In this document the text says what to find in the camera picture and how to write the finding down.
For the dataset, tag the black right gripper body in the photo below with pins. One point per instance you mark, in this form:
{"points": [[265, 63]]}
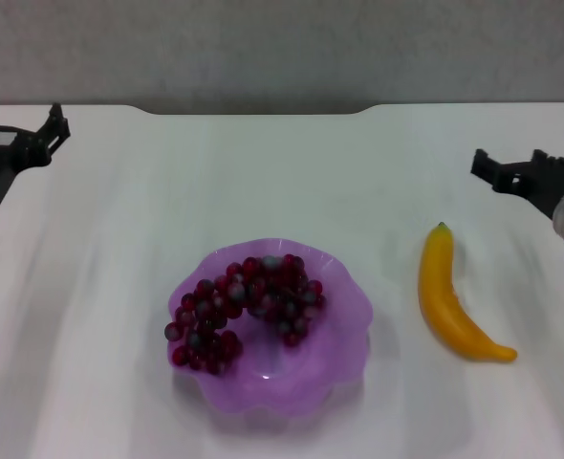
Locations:
{"points": [[535, 184]]}

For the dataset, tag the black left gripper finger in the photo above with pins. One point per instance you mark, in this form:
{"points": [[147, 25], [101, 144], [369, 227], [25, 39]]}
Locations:
{"points": [[48, 136]]}

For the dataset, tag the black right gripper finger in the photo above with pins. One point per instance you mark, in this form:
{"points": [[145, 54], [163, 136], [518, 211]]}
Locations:
{"points": [[485, 167], [557, 165]]}

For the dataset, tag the yellow banana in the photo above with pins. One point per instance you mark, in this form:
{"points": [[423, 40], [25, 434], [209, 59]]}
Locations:
{"points": [[442, 296]]}

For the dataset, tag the dark red grape bunch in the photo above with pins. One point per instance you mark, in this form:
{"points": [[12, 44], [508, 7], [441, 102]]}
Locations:
{"points": [[244, 311]]}

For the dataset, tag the purple wavy-edged plate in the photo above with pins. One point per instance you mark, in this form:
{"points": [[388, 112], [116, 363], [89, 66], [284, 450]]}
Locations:
{"points": [[306, 373]]}

